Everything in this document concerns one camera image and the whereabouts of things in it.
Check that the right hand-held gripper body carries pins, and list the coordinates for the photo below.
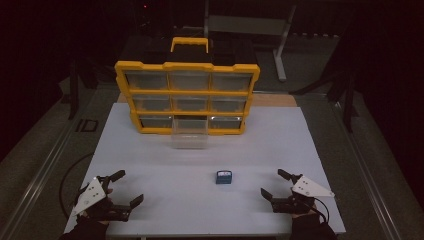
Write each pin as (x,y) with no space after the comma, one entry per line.
(310,187)

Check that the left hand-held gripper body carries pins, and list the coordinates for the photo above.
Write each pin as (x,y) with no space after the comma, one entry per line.
(89,196)

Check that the small blue box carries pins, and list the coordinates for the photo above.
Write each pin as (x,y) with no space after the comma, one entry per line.
(223,177)

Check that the clear plastic drawer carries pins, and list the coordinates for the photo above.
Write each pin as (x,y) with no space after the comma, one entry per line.
(189,136)

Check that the person's left hand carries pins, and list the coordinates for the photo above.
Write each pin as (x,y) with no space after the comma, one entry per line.
(109,192)

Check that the person's right hand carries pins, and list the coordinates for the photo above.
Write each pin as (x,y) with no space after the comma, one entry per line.
(301,215)

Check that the black stand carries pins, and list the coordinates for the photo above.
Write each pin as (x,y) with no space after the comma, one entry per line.
(73,90)
(348,100)

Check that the set of clear cabinet drawers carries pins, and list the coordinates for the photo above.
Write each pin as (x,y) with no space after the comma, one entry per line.
(146,80)

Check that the yellow and black drawer cabinet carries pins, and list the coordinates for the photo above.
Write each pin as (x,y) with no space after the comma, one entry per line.
(190,66)

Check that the grey metal stand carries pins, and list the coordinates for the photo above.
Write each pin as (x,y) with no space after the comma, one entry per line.
(246,25)

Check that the metal floor rail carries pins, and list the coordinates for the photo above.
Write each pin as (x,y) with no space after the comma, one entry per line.
(40,173)
(366,173)

